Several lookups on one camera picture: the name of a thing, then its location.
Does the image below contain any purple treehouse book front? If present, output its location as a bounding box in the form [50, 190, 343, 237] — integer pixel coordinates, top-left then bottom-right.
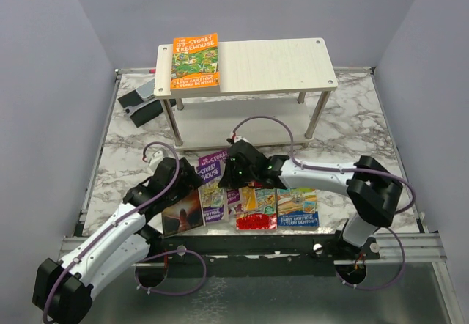
[196, 161, 228, 225]

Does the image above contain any purple treehouse book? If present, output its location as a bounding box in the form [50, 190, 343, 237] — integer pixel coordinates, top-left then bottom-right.
[196, 161, 228, 225]
[199, 150, 241, 207]

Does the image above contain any red treehouse book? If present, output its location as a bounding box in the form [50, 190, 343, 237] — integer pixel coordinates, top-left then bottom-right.
[236, 188, 277, 231]

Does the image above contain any orange 39-storey treehouse book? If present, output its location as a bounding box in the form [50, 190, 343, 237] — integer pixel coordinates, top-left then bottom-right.
[170, 33, 220, 96]

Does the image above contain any roald dahl charlie book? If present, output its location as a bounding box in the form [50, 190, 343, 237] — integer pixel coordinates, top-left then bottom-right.
[227, 187, 258, 218]

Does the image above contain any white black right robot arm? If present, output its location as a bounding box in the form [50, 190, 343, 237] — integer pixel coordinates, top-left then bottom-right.
[218, 140, 404, 259]

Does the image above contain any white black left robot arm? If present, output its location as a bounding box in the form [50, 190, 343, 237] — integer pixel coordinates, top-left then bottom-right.
[32, 158, 203, 323]

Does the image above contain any dark three days book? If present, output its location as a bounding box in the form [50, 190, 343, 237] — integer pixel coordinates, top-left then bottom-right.
[161, 191, 205, 237]

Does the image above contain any blue 91-storey treehouse book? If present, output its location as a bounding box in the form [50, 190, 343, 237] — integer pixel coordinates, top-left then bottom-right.
[276, 188, 320, 229]

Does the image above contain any white two-tier shelf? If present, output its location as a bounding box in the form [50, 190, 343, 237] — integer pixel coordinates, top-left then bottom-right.
[155, 38, 338, 151]

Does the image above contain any black foam block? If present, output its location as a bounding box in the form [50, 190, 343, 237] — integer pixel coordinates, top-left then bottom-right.
[117, 90, 163, 128]

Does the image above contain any silver metal wrench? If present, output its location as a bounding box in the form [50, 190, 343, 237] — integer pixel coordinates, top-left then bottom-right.
[124, 99, 155, 117]

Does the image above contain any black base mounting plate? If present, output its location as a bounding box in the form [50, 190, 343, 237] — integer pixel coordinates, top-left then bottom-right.
[150, 231, 380, 278]

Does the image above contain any grey white device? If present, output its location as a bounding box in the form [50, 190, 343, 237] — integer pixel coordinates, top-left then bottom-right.
[136, 79, 155, 101]

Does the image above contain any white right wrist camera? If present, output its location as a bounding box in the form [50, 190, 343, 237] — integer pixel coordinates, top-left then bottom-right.
[226, 132, 249, 145]

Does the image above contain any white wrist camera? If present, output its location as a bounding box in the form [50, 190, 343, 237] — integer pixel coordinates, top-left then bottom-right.
[226, 132, 249, 145]
[143, 150, 168, 174]

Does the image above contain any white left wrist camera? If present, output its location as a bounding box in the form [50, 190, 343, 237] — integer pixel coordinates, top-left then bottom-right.
[143, 150, 168, 174]

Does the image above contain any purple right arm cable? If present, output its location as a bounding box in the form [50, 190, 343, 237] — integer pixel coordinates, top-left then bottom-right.
[230, 116, 418, 291]

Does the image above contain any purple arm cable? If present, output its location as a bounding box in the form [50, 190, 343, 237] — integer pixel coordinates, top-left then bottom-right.
[230, 116, 418, 291]
[42, 142, 207, 324]

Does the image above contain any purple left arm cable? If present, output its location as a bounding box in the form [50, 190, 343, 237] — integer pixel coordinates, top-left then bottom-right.
[42, 142, 207, 324]

